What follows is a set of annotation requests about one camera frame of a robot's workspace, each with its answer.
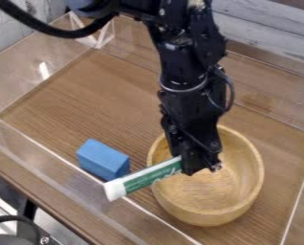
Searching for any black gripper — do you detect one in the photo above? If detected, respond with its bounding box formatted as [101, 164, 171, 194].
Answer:
[159, 75, 235, 176]

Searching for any green Expo marker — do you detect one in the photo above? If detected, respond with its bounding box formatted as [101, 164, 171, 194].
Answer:
[104, 156, 181, 202]

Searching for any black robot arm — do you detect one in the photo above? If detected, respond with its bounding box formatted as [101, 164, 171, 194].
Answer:
[67, 0, 235, 175]

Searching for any brown wooden bowl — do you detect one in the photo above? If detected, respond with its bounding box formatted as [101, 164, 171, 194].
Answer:
[151, 125, 264, 227]

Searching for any blue rectangular block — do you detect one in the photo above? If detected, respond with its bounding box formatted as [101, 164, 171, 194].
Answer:
[76, 139, 131, 181]

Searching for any black table leg bracket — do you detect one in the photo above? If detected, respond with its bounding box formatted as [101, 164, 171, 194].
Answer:
[16, 199, 61, 245]

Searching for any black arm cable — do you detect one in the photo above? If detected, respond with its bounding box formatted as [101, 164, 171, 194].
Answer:
[0, 0, 120, 40]

